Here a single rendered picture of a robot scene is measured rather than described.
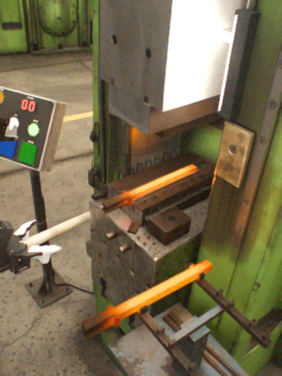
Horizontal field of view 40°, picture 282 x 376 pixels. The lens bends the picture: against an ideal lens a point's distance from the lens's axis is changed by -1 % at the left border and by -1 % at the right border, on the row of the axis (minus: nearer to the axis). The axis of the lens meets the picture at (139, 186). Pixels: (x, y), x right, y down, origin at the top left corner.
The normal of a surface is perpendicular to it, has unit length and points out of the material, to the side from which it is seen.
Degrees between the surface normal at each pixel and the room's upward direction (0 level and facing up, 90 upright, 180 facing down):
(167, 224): 0
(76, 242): 0
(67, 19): 91
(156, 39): 90
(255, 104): 90
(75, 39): 90
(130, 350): 0
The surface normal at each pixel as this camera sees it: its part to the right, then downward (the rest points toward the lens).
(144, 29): -0.77, 0.33
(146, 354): 0.05, -0.81
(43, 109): -0.35, 0.04
